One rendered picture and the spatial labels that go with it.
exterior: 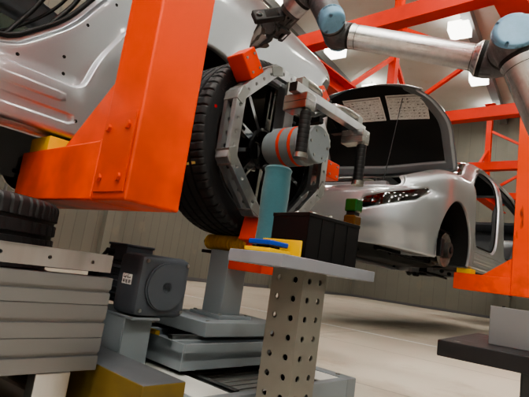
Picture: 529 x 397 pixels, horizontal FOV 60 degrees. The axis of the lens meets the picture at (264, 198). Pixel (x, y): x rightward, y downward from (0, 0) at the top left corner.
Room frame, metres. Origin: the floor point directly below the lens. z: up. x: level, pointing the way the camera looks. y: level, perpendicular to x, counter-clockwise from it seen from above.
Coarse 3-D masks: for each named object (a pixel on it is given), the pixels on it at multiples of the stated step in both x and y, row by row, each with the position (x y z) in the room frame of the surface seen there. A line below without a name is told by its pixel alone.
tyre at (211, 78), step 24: (216, 72) 1.46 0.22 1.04; (216, 96) 1.42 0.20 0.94; (216, 120) 1.43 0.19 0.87; (192, 144) 1.42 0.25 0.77; (192, 168) 1.44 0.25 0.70; (216, 168) 1.46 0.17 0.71; (192, 192) 1.51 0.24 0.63; (216, 192) 1.47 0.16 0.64; (192, 216) 1.62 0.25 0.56; (216, 216) 1.53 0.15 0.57; (240, 216) 1.56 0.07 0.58
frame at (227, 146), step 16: (256, 80) 1.43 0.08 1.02; (272, 80) 1.55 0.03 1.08; (288, 80) 1.55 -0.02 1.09; (240, 96) 1.38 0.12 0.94; (224, 112) 1.40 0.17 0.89; (240, 112) 1.39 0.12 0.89; (224, 128) 1.41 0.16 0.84; (240, 128) 1.40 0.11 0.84; (224, 144) 1.42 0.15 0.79; (224, 160) 1.39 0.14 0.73; (224, 176) 1.45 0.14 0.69; (240, 176) 1.42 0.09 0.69; (320, 176) 1.75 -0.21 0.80; (240, 192) 1.45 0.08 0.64; (304, 192) 1.76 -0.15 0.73; (320, 192) 1.75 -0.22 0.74; (240, 208) 1.51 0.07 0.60; (256, 208) 1.49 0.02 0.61; (288, 208) 1.71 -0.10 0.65; (304, 208) 1.69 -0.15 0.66
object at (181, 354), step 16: (160, 336) 1.44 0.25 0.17; (176, 336) 1.43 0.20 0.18; (192, 336) 1.48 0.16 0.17; (256, 336) 1.70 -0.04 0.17; (160, 352) 1.43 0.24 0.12; (176, 352) 1.38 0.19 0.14; (192, 352) 1.39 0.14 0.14; (208, 352) 1.44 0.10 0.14; (224, 352) 1.49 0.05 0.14; (240, 352) 1.54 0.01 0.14; (256, 352) 1.60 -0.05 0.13; (176, 368) 1.37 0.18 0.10; (192, 368) 1.40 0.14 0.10; (208, 368) 1.44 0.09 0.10
